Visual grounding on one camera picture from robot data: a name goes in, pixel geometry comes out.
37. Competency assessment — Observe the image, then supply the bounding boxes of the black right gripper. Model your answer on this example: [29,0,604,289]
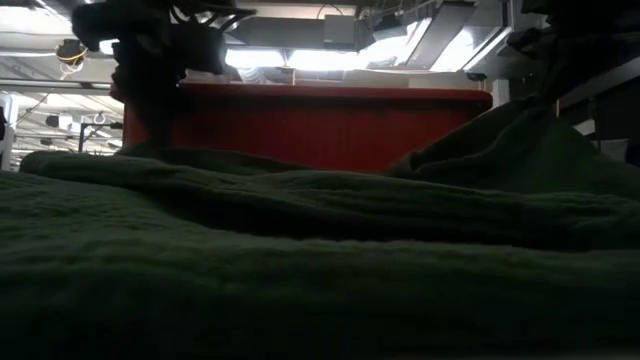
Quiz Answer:
[507,0,640,109]

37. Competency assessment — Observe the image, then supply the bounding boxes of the red plastic laundry bin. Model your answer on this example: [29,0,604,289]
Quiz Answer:
[109,82,494,174]

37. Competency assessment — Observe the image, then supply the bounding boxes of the dark green shirt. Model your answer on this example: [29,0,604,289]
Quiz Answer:
[0,94,640,360]

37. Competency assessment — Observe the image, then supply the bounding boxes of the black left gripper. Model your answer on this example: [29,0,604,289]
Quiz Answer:
[72,0,256,149]

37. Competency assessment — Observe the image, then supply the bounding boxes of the ceiling light panel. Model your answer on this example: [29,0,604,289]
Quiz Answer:
[224,47,371,72]

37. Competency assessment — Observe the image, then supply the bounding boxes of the cable reel yellow cord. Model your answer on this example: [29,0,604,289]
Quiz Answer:
[53,37,90,67]

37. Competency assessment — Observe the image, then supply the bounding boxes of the grey ceiling unit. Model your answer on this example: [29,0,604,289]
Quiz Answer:
[322,13,362,51]

